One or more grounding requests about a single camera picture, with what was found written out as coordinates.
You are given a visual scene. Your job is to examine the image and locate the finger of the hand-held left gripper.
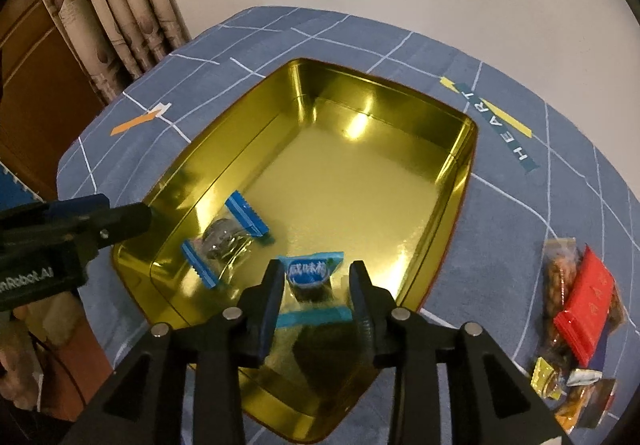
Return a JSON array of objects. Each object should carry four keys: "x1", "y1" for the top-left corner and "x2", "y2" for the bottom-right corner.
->
[{"x1": 45, "y1": 194, "x2": 152, "y2": 253}]

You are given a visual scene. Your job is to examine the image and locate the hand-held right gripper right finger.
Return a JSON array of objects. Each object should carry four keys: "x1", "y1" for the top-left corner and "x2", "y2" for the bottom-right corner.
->
[{"x1": 348, "y1": 260, "x2": 576, "y2": 445}]

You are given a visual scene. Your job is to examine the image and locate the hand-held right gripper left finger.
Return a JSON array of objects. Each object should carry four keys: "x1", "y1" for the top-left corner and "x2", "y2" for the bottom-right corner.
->
[{"x1": 60, "y1": 259, "x2": 286, "y2": 445}]

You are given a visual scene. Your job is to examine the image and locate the blue dark candy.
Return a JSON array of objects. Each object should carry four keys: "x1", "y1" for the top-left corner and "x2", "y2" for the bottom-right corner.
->
[{"x1": 276, "y1": 251, "x2": 353, "y2": 328}]

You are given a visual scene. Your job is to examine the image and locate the clear candy wrapper blue ends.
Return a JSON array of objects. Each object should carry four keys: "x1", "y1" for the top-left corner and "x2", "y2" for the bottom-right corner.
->
[{"x1": 180, "y1": 191, "x2": 275, "y2": 290}]

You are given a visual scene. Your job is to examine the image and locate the gold tin box maroon sides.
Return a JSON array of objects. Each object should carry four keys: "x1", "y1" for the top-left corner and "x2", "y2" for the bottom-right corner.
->
[{"x1": 111, "y1": 57, "x2": 479, "y2": 443}]

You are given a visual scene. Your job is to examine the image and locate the clear bag of fried snacks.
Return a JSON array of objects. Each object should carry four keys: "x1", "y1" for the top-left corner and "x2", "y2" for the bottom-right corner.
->
[{"x1": 542, "y1": 237, "x2": 626, "y2": 361}]

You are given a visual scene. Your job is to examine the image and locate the red snack packet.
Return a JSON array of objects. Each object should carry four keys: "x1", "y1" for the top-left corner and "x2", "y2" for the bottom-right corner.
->
[{"x1": 553, "y1": 246, "x2": 615, "y2": 362}]

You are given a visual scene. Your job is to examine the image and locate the blue zigzag patterned fabric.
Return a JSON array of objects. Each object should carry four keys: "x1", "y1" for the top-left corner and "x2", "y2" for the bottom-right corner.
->
[{"x1": 0, "y1": 164, "x2": 48, "y2": 208}]

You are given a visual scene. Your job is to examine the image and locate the brown wooden door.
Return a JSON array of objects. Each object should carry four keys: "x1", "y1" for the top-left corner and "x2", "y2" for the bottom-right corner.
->
[{"x1": 0, "y1": 0, "x2": 108, "y2": 200}]

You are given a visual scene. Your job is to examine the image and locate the blue grid printed cloth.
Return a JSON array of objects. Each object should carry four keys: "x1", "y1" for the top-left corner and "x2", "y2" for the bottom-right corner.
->
[{"x1": 56, "y1": 6, "x2": 640, "y2": 445}]

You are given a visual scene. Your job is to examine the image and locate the gold wrapped candy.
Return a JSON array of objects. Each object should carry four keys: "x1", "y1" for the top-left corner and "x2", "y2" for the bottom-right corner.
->
[{"x1": 530, "y1": 357, "x2": 566, "y2": 401}]

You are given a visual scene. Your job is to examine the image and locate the beige patterned curtain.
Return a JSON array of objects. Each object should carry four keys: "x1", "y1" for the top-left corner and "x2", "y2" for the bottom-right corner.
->
[{"x1": 31, "y1": 0, "x2": 193, "y2": 106}]

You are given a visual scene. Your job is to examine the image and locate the silver wrapped candy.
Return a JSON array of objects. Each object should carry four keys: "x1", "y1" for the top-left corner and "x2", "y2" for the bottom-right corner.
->
[{"x1": 566, "y1": 367, "x2": 602, "y2": 388}]

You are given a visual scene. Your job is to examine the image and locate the orange snack in clear wrapper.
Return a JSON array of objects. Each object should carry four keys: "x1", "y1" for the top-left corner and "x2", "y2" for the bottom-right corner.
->
[{"x1": 554, "y1": 379, "x2": 618, "y2": 430}]

